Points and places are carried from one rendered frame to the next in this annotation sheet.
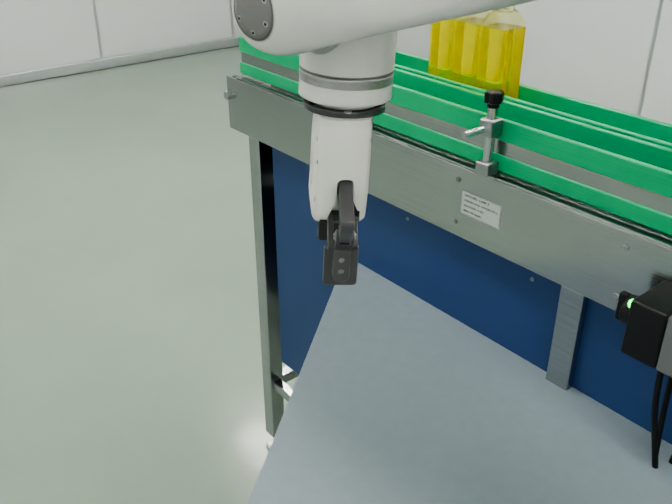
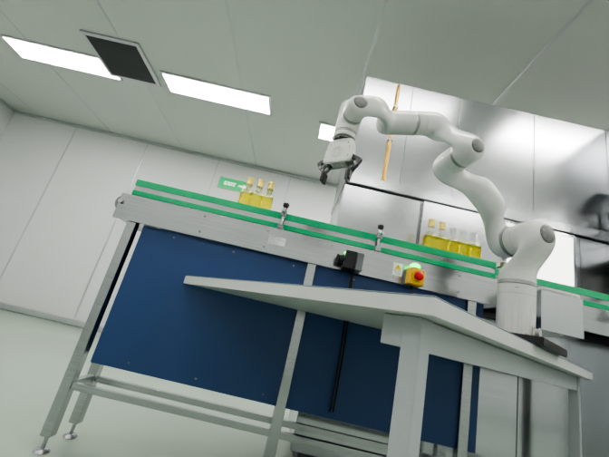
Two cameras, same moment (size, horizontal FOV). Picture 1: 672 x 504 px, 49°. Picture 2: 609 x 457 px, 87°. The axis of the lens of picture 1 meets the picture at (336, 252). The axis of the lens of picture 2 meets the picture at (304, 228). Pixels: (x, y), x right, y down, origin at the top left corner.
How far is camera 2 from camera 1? 1.16 m
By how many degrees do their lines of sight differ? 67
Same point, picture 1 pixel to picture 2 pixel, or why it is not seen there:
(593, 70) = not seen: hidden behind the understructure
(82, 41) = not seen: outside the picture
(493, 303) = (275, 278)
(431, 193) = (253, 237)
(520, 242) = (293, 250)
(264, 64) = (153, 191)
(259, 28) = (362, 105)
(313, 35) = (374, 111)
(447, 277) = (251, 273)
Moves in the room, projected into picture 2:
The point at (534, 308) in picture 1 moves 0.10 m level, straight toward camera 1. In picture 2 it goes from (293, 277) to (306, 277)
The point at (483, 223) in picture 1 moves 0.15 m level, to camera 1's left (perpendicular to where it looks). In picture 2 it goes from (277, 246) to (255, 234)
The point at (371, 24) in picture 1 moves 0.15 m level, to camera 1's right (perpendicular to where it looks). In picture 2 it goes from (384, 114) to (400, 140)
